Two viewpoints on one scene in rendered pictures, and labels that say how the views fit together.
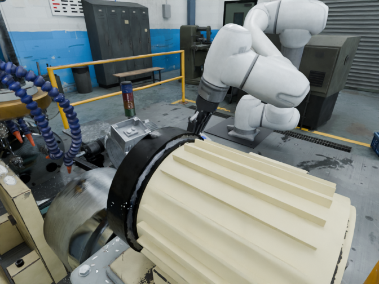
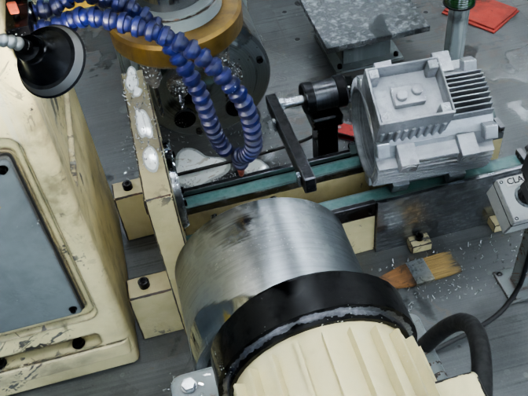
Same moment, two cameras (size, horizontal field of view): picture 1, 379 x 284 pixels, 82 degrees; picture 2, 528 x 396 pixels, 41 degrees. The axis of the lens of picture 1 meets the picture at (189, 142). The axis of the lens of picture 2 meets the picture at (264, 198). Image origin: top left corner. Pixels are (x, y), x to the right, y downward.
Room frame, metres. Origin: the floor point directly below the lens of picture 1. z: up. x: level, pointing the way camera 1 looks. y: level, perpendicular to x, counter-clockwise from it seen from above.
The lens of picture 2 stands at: (0.00, -0.17, 1.84)
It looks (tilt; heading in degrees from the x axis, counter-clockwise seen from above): 47 degrees down; 43
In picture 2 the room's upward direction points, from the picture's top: 7 degrees counter-clockwise
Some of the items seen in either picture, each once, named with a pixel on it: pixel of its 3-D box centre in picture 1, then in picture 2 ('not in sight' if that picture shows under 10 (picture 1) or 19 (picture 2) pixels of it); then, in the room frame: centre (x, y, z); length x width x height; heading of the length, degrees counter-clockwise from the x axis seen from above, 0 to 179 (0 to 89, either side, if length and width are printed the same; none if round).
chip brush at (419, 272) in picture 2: not in sight; (404, 276); (0.69, 0.16, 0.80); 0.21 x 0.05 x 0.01; 145
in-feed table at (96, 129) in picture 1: (93, 138); (358, 27); (1.23, 0.60, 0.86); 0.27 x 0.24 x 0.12; 52
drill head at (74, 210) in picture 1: (124, 235); (287, 339); (0.36, 0.16, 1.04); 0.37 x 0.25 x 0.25; 52
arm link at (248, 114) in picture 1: (249, 111); not in sight; (1.41, -0.40, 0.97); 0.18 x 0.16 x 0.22; 66
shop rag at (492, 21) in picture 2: not in sight; (480, 11); (1.51, 0.42, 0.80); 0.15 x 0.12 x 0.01; 85
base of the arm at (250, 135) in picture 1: (242, 129); not in sight; (1.42, -0.37, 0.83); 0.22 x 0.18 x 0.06; 58
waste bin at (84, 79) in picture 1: (82, 79); not in sight; (5.40, 2.59, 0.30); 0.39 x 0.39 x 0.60
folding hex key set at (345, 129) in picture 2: not in sight; (351, 133); (0.95, 0.44, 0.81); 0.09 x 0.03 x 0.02; 102
